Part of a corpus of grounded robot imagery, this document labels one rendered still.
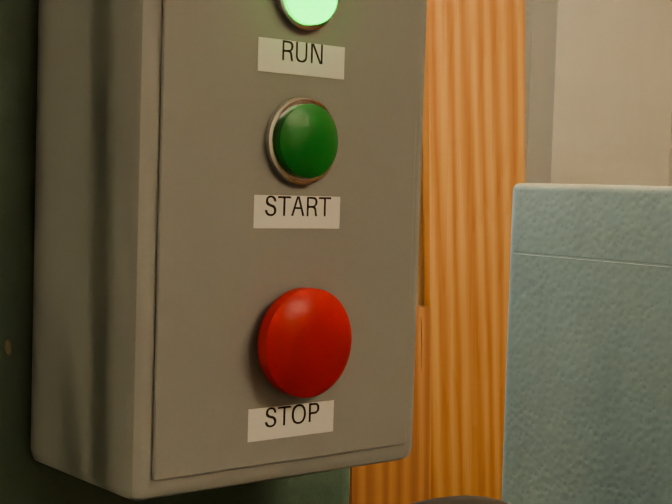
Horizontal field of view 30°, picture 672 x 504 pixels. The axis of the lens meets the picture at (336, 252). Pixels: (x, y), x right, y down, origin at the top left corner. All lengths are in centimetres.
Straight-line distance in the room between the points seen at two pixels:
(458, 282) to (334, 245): 176
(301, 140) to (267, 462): 9
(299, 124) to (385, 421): 9
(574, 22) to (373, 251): 218
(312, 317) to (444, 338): 176
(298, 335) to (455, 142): 179
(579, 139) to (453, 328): 59
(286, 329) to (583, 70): 223
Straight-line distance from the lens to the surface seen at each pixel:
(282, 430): 35
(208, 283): 33
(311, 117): 34
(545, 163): 249
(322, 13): 35
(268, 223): 34
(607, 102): 259
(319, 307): 34
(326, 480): 45
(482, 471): 218
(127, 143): 32
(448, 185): 210
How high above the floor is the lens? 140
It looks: 3 degrees down
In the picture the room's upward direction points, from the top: 2 degrees clockwise
